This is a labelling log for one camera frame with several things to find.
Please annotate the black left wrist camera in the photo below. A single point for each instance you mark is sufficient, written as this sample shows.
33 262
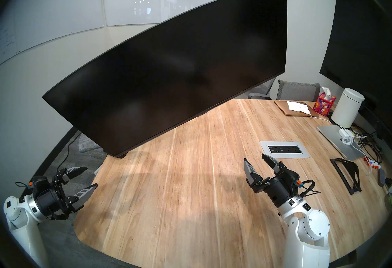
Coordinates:
38 182

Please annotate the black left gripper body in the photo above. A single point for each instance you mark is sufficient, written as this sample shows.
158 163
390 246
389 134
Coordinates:
52 201

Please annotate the grey table power outlet box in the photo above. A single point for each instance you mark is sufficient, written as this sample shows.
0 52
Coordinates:
284 149

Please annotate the brown closed laptop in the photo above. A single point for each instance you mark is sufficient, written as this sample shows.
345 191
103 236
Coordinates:
280 105

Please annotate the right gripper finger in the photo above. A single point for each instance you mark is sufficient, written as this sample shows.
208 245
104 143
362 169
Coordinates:
274 163
252 175

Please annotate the glass whiteboard with scribbles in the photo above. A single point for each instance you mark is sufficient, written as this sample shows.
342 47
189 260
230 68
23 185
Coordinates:
46 4

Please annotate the white paper napkin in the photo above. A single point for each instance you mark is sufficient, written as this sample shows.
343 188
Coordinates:
298 107

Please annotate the white power charger brick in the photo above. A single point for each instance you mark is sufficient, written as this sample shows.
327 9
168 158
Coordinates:
344 133

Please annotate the small green object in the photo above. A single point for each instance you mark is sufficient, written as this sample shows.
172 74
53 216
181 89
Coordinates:
389 198

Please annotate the white orange marker pen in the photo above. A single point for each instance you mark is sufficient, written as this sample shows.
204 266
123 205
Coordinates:
373 164

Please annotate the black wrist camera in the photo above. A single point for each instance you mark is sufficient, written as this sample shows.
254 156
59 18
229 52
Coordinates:
38 182
291 176

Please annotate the large black wall television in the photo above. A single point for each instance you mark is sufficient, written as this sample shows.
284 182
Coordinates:
361 41

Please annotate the silver closed laptop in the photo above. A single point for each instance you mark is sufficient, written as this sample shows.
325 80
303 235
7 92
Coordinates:
333 138

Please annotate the curved black computer monitor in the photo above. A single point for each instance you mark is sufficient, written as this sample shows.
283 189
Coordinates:
171 71

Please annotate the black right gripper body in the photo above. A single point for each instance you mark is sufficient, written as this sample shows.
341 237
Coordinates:
278 192

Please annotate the black folding laptop stand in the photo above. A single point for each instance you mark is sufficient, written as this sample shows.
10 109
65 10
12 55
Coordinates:
356 180

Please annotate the grey power adapter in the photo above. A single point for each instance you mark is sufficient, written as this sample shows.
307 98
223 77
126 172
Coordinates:
381 177

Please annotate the grey mesh office chair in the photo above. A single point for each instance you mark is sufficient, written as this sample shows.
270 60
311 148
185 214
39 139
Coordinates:
260 90
298 91
87 145

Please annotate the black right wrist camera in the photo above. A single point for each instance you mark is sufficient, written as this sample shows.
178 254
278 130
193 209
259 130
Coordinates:
291 176

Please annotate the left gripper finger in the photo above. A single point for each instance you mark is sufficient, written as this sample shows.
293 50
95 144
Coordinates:
85 193
75 172

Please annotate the colourful floral tissue box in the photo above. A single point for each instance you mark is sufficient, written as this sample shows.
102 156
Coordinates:
323 105

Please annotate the white cylindrical canister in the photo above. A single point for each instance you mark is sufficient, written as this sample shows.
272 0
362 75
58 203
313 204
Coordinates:
346 108

